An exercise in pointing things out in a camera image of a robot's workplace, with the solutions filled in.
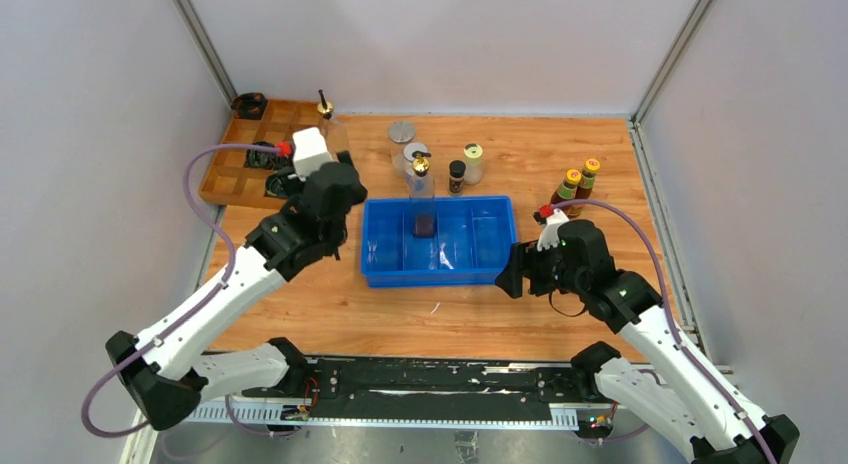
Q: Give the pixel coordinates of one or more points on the white bead jar blue label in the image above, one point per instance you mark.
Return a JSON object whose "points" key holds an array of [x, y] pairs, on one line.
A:
{"points": [[411, 153]]}

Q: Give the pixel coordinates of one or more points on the dark coiled roll lower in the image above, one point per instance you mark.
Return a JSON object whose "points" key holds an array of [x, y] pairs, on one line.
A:
{"points": [[282, 184]]}

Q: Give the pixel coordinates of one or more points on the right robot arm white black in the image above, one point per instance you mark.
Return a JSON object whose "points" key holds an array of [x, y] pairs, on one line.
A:
{"points": [[676, 368]]}

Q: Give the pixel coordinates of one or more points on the green label sauce bottle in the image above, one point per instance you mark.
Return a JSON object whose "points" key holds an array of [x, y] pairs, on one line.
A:
{"points": [[567, 188]]}

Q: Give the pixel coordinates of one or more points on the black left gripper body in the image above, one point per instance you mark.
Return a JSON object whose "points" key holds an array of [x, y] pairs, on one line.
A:
{"points": [[299, 193]]}

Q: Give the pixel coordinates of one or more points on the dark coiled roll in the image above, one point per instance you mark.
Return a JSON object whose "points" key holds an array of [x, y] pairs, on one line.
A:
{"points": [[256, 159], [282, 184]]}

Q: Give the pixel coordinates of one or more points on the glass bottle with brown sauce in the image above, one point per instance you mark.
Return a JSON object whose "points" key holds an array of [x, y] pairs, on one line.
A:
{"points": [[422, 196]]}

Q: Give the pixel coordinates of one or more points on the aluminium frame rail front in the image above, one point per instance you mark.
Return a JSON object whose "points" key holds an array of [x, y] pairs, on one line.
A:
{"points": [[703, 424]]}

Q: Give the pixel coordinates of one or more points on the clear glass oil bottle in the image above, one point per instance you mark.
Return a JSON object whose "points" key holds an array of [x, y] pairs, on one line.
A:
{"points": [[332, 129]]}

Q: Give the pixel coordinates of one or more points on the red label sauce bottle far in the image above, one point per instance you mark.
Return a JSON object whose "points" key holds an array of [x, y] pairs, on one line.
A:
{"points": [[585, 187]]}

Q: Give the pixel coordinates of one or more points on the dark coiled roll upper left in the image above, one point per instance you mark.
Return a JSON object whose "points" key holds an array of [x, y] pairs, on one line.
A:
{"points": [[256, 159]]}

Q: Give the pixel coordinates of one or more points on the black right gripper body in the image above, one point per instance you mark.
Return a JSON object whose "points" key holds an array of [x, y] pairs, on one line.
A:
{"points": [[555, 273]]}

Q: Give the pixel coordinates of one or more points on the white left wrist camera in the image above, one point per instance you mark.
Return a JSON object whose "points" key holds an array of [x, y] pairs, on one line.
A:
{"points": [[305, 153]]}

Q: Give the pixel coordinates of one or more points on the small black pepper shaker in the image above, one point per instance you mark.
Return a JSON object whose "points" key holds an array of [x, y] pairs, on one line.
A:
{"points": [[456, 183]]}

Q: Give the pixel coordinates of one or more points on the wooden compartment tray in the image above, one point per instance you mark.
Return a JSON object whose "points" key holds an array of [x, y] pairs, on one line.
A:
{"points": [[237, 177]]}

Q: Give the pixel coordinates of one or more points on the blue plastic divided bin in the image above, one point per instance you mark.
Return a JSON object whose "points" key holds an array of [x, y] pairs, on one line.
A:
{"points": [[470, 245]]}

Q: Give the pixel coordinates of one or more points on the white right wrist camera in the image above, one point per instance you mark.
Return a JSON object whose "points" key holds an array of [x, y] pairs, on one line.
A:
{"points": [[550, 218]]}

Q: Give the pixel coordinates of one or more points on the jar with pale yellow lid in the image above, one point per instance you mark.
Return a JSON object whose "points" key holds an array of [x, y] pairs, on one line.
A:
{"points": [[473, 158]]}

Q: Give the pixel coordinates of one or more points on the jar with silver lid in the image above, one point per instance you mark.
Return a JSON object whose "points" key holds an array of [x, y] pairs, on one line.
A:
{"points": [[400, 133]]}

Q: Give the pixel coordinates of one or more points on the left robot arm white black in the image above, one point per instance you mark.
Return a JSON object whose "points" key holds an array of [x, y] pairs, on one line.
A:
{"points": [[167, 369]]}

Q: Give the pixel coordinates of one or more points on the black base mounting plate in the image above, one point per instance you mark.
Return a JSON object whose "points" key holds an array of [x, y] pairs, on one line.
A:
{"points": [[424, 390]]}

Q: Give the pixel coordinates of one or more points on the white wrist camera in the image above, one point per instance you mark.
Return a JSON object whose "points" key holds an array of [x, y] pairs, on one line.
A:
{"points": [[550, 218], [305, 153]]}

